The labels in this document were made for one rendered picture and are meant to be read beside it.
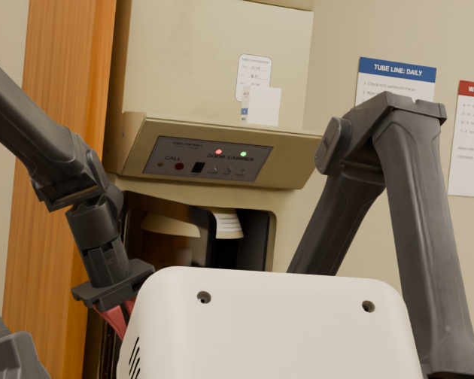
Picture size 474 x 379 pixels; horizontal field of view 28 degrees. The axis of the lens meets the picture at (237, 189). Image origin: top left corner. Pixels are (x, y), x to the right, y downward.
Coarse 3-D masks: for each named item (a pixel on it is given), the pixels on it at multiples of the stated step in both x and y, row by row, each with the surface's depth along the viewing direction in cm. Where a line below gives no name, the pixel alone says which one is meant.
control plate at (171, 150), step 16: (160, 144) 142; (176, 144) 143; (192, 144) 143; (208, 144) 144; (224, 144) 145; (240, 144) 146; (160, 160) 145; (176, 160) 145; (192, 160) 146; (208, 160) 147; (224, 160) 148; (240, 160) 149; (256, 160) 150; (192, 176) 149; (208, 176) 150; (224, 176) 151; (240, 176) 152; (256, 176) 153
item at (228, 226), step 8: (208, 208) 158; (216, 208) 159; (224, 208) 160; (232, 208) 162; (216, 216) 158; (224, 216) 159; (232, 216) 161; (224, 224) 159; (232, 224) 160; (240, 224) 164; (224, 232) 158; (232, 232) 160; (240, 232) 162
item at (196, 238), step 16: (128, 192) 144; (128, 208) 143; (144, 208) 138; (160, 208) 133; (176, 208) 129; (192, 208) 125; (128, 224) 143; (144, 224) 138; (160, 224) 133; (176, 224) 128; (192, 224) 124; (208, 224) 120; (128, 240) 143; (144, 240) 137; (160, 240) 132; (176, 240) 128; (192, 240) 124; (208, 240) 120; (128, 256) 142; (144, 256) 137; (160, 256) 132; (176, 256) 128; (192, 256) 124; (208, 256) 120; (128, 320) 141; (112, 336) 146; (112, 352) 145; (112, 368) 145
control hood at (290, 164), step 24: (144, 120) 137; (168, 120) 138; (192, 120) 140; (216, 120) 142; (120, 144) 146; (144, 144) 141; (264, 144) 147; (288, 144) 148; (312, 144) 150; (120, 168) 145; (264, 168) 152; (288, 168) 153; (312, 168) 155
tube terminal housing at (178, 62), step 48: (144, 0) 147; (192, 0) 150; (240, 0) 154; (144, 48) 148; (192, 48) 151; (240, 48) 154; (288, 48) 158; (144, 96) 148; (192, 96) 152; (288, 96) 159; (144, 192) 150; (192, 192) 153; (240, 192) 157; (288, 192) 160; (288, 240) 161; (96, 336) 151
